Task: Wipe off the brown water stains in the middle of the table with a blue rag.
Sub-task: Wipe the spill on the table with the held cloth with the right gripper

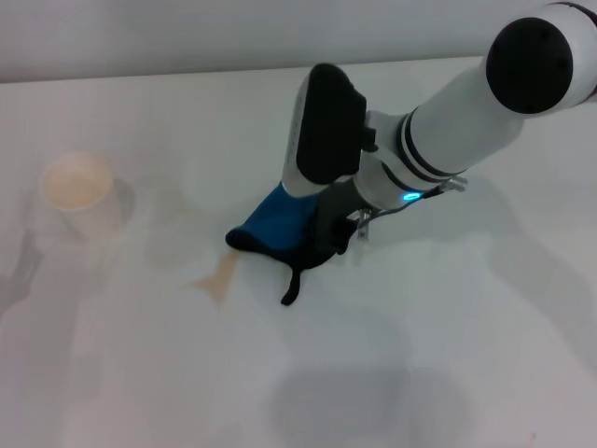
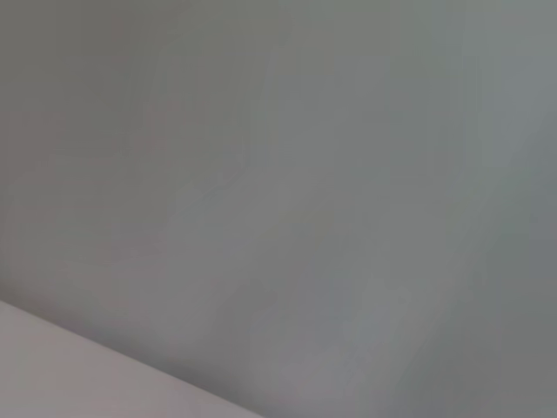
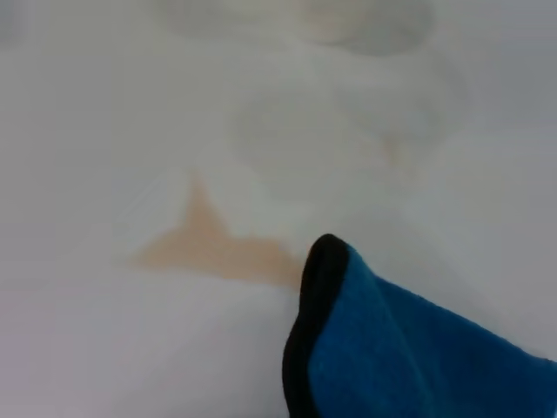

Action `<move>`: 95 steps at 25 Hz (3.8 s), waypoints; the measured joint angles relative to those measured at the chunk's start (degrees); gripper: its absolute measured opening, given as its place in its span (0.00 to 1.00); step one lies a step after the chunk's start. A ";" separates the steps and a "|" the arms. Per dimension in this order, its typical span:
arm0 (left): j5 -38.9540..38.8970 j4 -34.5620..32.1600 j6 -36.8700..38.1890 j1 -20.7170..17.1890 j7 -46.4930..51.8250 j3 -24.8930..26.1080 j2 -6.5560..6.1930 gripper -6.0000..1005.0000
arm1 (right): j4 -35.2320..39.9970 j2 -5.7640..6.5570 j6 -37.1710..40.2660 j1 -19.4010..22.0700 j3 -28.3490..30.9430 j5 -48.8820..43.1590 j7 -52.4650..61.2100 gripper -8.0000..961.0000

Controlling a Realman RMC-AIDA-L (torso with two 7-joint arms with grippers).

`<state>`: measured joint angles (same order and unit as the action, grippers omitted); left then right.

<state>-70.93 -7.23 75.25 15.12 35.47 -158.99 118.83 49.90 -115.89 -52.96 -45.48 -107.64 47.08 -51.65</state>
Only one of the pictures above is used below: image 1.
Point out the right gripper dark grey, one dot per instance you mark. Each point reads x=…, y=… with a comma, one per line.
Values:
x=338, y=203

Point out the blue rag with black edge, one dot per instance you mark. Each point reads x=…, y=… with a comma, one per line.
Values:
x=275, y=219

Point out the white paper cup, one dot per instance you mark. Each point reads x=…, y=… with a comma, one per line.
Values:
x=77, y=186

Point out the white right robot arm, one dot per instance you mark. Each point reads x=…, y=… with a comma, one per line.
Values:
x=476, y=121

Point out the brown liquid stain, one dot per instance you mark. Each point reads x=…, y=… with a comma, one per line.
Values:
x=219, y=277

